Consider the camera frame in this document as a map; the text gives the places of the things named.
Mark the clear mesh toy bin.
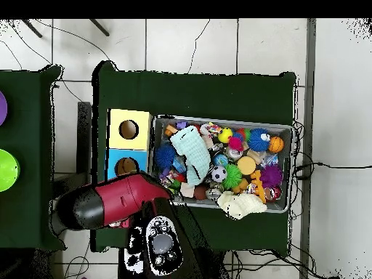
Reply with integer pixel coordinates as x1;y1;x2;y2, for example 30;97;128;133
147;113;294;214

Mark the black tripod leg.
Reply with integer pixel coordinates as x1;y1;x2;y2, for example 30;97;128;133
89;18;110;37
21;18;43;39

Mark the mint knitted cloth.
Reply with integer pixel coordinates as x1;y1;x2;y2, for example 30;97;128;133
169;124;211;187

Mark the cream knitted cloth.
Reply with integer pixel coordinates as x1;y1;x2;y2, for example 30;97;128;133
217;191;268;220

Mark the blue googly-eyed spiky ball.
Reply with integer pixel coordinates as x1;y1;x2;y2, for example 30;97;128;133
247;128;272;153

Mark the purple spiky rubber ball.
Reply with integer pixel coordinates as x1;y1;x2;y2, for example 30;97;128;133
260;163;284;189

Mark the dark green tablecloth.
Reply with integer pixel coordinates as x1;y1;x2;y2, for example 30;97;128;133
0;65;66;252
89;60;297;256

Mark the small green spiky ball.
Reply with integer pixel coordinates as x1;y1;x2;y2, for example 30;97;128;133
222;163;243;190

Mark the lime green bowl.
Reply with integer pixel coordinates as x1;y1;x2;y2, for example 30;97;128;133
0;148;21;193

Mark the orange basketball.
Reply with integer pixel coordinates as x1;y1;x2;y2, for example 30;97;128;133
267;135;286;154

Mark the black upright panel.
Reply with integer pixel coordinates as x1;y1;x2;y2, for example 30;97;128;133
76;101;93;187

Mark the black and white soccer ball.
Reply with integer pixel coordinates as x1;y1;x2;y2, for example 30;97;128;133
211;165;228;183

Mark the orange toy burger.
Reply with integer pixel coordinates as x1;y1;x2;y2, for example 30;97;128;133
236;155;257;176

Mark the blue spiky rubber ball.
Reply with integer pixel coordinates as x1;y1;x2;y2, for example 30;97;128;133
154;144;177;170

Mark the purple bowl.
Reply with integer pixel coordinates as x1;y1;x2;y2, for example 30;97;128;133
0;90;9;127

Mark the black power cable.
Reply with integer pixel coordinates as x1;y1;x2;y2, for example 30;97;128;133
293;161;372;179

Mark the pink spiky rubber ball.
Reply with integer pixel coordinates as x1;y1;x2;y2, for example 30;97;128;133
228;135;245;152

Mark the wooden three-hole box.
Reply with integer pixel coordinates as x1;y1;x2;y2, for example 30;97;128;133
102;108;153;230

